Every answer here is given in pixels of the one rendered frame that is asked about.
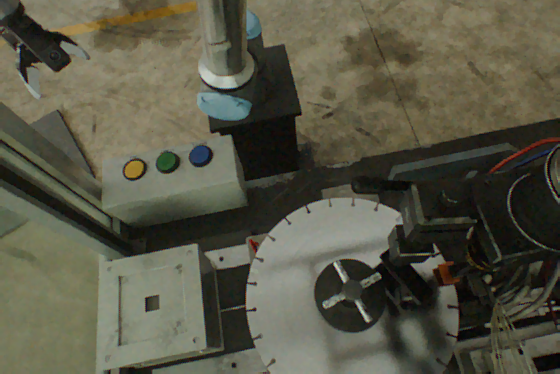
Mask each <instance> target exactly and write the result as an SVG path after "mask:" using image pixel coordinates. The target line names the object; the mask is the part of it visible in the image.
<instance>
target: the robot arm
mask: <svg viewBox="0 0 560 374"><path fill-rule="evenodd" d="M195 4H196V9H197V15H198V21H199V27H200V33H201V38H202V44H203V54H202V56H201V57H200V59H199V62H198V71H199V76H200V81H201V87H200V92H199V94H198V95H197V97H198V98H197V105H198V107H199V109H200V110H202V111H203V112H204V113H205V114H207V115H209V116H210V117H212V118H218V119H222V120H228V121H235V120H239V119H242V118H246V117H247V116H248V113H249V110H250V108H251V107H252V106H256V105H258V104H260V103H263V102H265V101H266V100H267V99H269V98H270V97H271V95H272V94H273V92H274V90H275V87H276V78H275V73H274V72H273V70H272V68H271V65H269V63H268V62H267V60H266V57H265V51H264V46H263V34H262V26H261V25H260V21H259V19H258V17H257V16H256V14H254V13H253V12H250V11H248V10H247V0H195ZM24 11H25V6H24V4H22V3H21V0H0V27H2V26H3V28H2V29H1V30H0V36H1V37H2V38H3V40H4V41H5V42H6V43H7V44H8V45H9V46H10V47H11V48H12V49H14V51H15V52H17V53H16V54H17V58H16V60H15V65H16V68H17V70H18V72H19V74H20V76H21V79H22V80H23V81H24V83H25V85H26V86H27V87H28V89H29V92H30V93H31V94H32V95H34V96H35V97H36V98H37V100H39V99H40V98H41V95H42V93H41V91H40V84H39V82H38V78H39V76H40V70H39V69H37V67H36V66H34V65H31V64H37V63H39V62H40V63H41V64H42V63H43V62H44V64H45V65H47V66H48V67H49V68H50V69H51V70H52V72H60V71H61V70H62V69H64V68H65V67H66V66H67V65H69V64H70V63H71V62H72V59H71V57H70V56H69V55H68V54H74V55H75V56H76V57H83V58H84V59H86V60H90V58H91V57H90V55H89V54H88V52H87V51H86V50H83V49H82V47H80V46H79V45H78V44H77V43H75V42H74V41H73V40H71V39H70V38H69V37H67V35H66V34H62V33H60V32H57V31H54V32H52V31H50V30H47V29H44V28H43V27H42V26H41V25H40V24H39V23H37V22H36V20H34V19H32V18H30V17H29V15H28V14H26V13H24ZM5 30H6V31H5ZM4 31H5V32H4ZM3 32H4V33H5V34H2V33H3Z"/></svg>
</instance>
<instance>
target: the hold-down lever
mask: <svg viewBox="0 0 560 374"><path fill-rule="evenodd" d="M413 181H421V180H384V178H381V177H375V176H356V177H354V178H353V180H352V182H351V188H352V191H353V192H354V193H355V194H369V195H375V194H381V193H384V191H387V192H407V189H408V187H409V186H410V185H411V184H412V182H413Z"/></svg>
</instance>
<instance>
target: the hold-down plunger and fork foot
mask: <svg viewBox="0 0 560 374"><path fill-rule="evenodd" d="M379 258H380V260H381V261H383V262H384V265H385V266H386V267H387V268H388V269H389V270H390V271H391V272H392V275H393V276H395V277H396V279H397V280H398V281H399V284H400V292H401V298H402V300H405V299H407V298H409V297H410V296H411V297H412V299H414V300H415V303H416V304H417V305H420V304H422V302H424V301H425V300H426V299H429V298H430V296H431V295H432V294H434V291H433V290H432V289H431V288H430V286H429V284H427V283H426V282H425V281H424V280H423V278H422V276H420V275H419V274H418V272H417V271H416V270H415V269H414V267H413V266H412V265H411V264H396V265H394V264H392V261H391V256H390V249H389V248H388V249H387V250H385V251H384V253H382V254H380V256H379Z"/></svg>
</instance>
